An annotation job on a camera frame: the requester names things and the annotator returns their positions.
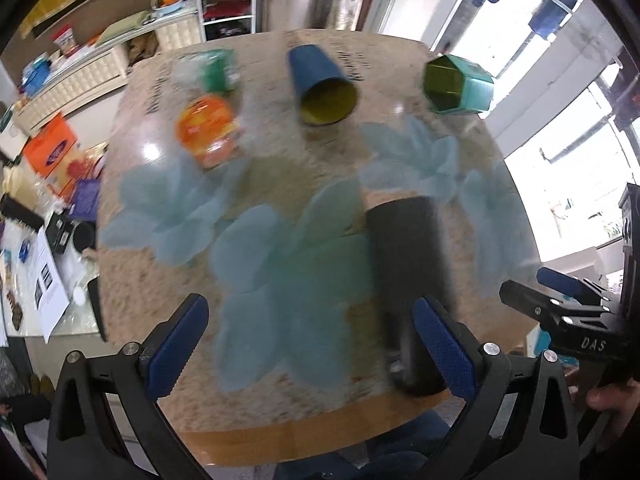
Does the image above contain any fruit basket with oranges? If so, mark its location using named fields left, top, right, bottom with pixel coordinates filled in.
left=151, top=0, right=184, bottom=16

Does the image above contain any orange plastic cup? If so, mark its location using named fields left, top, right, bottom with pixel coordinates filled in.
left=175, top=93, right=240, bottom=169

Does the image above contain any cream tv cabinet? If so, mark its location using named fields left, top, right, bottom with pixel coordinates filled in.
left=14, top=0, right=202, bottom=136

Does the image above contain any red snack bag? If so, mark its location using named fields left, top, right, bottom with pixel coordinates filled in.
left=52, top=24, right=79, bottom=58

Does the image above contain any right human hand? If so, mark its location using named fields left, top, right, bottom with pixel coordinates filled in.
left=565, top=367, right=639, bottom=437

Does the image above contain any orange rice bag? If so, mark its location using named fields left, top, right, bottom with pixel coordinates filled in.
left=22, top=113, right=77, bottom=178

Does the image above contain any black cylindrical cup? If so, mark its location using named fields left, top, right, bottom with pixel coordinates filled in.
left=366, top=196, right=452, bottom=396

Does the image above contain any blue storage container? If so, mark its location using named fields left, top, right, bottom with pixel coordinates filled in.
left=21, top=56, right=51, bottom=98

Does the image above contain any green folded cushion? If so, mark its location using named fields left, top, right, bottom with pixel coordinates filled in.
left=94, top=11, right=152, bottom=47

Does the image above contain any teal hexagonal cup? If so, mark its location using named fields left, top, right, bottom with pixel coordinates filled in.
left=423, top=54, right=495, bottom=114

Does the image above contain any blue cup yellow inside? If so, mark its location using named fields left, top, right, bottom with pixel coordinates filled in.
left=288, top=44, right=358, bottom=127

